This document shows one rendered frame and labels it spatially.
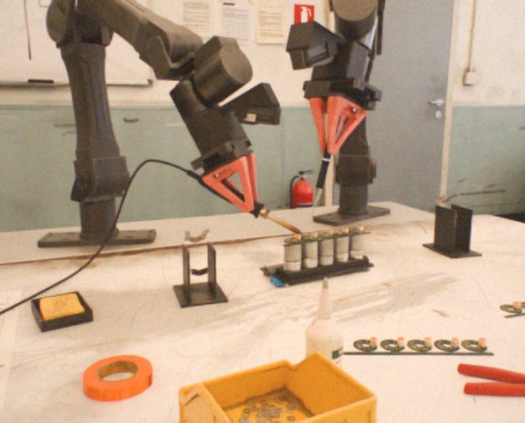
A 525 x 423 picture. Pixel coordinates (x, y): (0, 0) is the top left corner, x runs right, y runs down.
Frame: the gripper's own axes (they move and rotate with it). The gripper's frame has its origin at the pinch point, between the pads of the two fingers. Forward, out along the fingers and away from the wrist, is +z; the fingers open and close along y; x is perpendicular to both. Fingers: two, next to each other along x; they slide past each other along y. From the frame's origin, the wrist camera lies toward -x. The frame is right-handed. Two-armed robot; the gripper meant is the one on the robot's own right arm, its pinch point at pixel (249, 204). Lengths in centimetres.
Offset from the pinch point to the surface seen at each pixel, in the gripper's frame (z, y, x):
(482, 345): 23.1, -16.6, -21.6
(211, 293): 7.8, -10.5, 6.5
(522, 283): 27.4, 5.9, -28.5
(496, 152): 67, 387, -70
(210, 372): 11.4, -28.7, 0.6
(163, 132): -57, 224, 111
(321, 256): 11.4, 0.1, -6.0
